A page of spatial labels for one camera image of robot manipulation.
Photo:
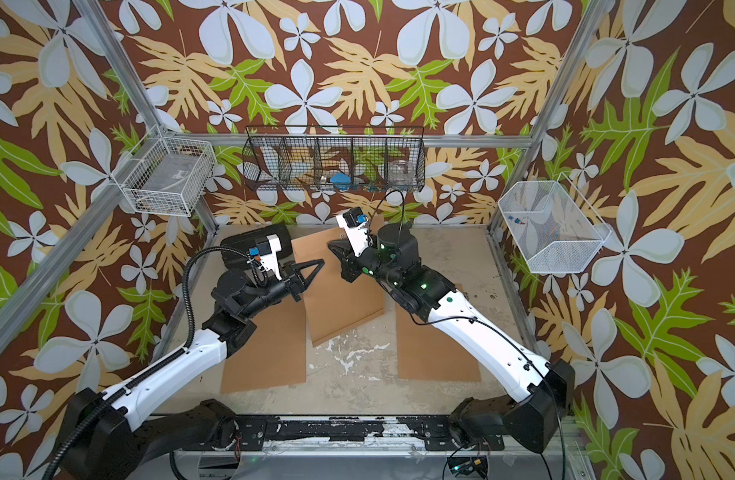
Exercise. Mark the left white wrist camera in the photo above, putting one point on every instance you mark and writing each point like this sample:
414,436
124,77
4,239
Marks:
264,256

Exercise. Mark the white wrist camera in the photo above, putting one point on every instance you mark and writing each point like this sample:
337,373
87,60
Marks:
356,227
264,256

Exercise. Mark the brown file bag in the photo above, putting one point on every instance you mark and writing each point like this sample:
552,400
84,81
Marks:
333,306
274,356
426,354

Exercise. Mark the white wire basket left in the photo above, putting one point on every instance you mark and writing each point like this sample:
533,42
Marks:
167,175

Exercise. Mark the blue object in basket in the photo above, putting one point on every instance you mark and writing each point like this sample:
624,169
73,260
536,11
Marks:
340,182

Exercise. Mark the black wire basket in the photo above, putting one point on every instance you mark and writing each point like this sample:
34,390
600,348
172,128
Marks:
377,159

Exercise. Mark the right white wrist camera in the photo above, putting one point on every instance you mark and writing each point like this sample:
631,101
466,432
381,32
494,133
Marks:
356,227

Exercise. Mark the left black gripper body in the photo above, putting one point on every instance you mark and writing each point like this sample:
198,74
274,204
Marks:
270,294

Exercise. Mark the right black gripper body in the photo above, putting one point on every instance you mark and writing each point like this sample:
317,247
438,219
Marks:
376,265

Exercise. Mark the white mesh basket right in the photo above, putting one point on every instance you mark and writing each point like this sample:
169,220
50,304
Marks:
556,229

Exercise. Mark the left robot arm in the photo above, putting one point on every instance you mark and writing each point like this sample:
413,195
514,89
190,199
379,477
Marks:
107,435

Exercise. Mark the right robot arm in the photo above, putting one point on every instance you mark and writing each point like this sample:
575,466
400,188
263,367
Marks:
537,392

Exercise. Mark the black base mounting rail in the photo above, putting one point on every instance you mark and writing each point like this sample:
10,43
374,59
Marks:
424,433

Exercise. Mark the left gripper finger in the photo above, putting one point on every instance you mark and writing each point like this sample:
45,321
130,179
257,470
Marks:
296,290
302,274

